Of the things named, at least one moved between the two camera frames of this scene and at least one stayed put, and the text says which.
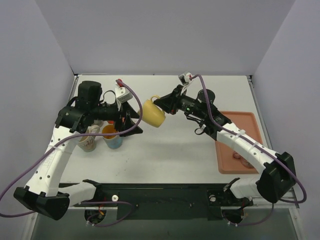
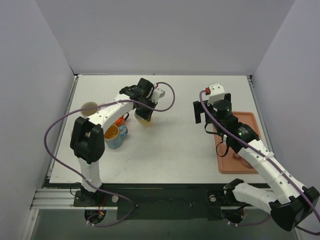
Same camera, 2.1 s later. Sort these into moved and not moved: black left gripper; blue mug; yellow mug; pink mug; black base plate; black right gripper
Moved: black left gripper; yellow mug; black right gripper
Not moved: pink mug; blue mug; black base plate
